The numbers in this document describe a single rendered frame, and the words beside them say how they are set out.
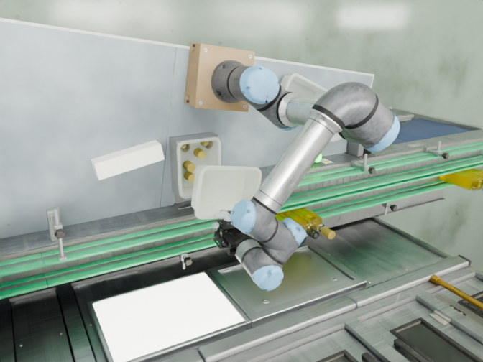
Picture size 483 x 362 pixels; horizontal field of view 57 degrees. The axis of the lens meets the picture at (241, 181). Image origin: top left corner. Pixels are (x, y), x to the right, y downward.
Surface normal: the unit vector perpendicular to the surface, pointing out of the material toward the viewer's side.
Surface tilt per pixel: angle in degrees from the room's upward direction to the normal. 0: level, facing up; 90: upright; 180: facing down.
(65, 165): 0
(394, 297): 90
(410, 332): 90
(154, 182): 0
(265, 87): 9
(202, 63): 4
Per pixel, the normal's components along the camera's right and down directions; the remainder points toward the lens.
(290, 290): 0.00, -0.94
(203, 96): 0.51, 0.24
